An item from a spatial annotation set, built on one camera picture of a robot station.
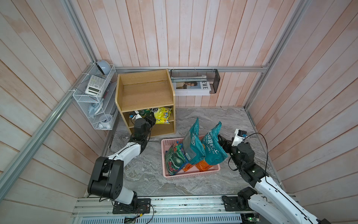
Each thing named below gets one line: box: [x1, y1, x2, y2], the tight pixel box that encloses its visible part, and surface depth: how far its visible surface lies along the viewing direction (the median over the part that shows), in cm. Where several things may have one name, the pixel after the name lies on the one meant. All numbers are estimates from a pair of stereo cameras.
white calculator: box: [85, 75, 106, 97], surface depth 77 cm
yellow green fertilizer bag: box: [153, 106, 173, 125], surface depth 88 cm
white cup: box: [98, 113, 113, 128], surface depth 92 cm
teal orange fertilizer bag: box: [194, 121, 229, 172], surface depth 75 cm
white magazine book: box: [170, 74, 212, 97], surface depth 95 cm
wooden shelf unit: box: [115, 69, 176, 137], surface depth 87 cm
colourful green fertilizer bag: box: [164, 140, 188, 176], surface depth 78 cm
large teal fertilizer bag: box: [182, 117, 207, 166], surface depth 74 cm
